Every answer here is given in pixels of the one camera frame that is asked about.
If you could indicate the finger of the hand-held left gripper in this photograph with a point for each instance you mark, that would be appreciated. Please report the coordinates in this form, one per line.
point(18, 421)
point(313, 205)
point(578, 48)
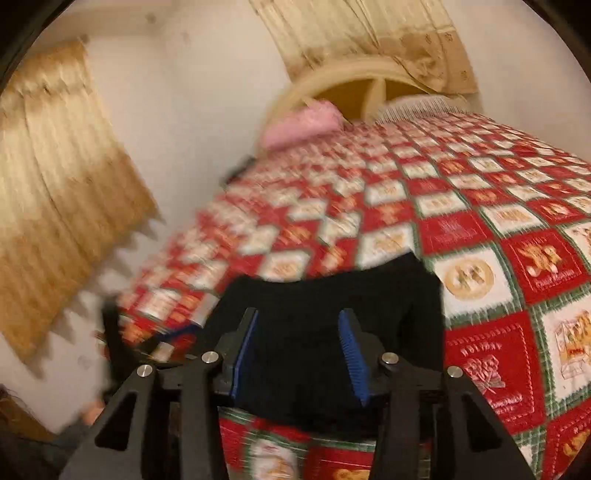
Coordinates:
point(175, 346)

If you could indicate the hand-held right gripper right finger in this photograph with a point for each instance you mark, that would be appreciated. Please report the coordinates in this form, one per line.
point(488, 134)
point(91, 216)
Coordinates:
point(353, 360)

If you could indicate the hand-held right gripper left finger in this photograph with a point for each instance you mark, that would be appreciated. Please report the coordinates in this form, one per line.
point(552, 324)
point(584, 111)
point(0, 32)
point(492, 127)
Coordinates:
point(242, 360)

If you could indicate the black pants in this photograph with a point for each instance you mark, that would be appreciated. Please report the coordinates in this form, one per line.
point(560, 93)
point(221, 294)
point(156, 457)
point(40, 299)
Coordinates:
point(304, 323)

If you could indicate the person's left forearm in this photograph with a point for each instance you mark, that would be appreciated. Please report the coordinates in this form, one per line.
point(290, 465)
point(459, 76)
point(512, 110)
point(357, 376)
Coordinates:
point(41, 457)

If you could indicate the person's left hand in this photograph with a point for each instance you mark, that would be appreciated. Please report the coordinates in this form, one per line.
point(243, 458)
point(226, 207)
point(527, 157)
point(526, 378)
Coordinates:
point(94, 413)

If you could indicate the wooden furniture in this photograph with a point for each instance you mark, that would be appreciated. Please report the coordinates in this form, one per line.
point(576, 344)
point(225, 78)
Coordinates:
point(23, 415)

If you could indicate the beige patterned curtain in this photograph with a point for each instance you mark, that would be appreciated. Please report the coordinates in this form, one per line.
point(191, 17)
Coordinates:
point(60, 184)
point(369, 37)

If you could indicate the red printed blanket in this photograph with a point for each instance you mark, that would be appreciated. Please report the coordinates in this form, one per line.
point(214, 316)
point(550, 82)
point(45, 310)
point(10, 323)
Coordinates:
point(461, 221)

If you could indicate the dark object on bed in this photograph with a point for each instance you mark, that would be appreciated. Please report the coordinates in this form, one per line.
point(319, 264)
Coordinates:
point(238, 170)

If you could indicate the pink pillow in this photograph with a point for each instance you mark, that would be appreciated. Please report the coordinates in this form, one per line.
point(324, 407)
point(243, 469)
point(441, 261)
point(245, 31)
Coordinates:
point(300, 124)

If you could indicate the striped pillow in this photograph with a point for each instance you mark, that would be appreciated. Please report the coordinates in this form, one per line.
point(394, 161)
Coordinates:
point(425, 106)

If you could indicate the cream bed headboard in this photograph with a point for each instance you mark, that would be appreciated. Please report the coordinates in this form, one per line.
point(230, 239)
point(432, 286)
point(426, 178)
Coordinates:
point(332, 76)

